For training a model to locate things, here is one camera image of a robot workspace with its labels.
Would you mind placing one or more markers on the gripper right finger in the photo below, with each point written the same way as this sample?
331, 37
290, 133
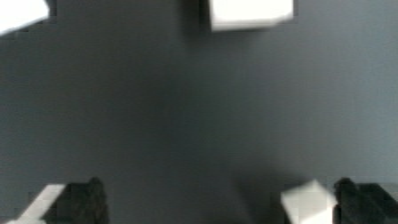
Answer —
361, 203

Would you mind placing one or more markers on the white block at left edge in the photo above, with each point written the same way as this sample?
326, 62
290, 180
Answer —
22, 12

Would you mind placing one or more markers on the white leg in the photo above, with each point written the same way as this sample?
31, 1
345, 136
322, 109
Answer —
249, 14

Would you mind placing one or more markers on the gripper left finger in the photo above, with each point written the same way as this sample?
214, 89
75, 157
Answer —
68, 204

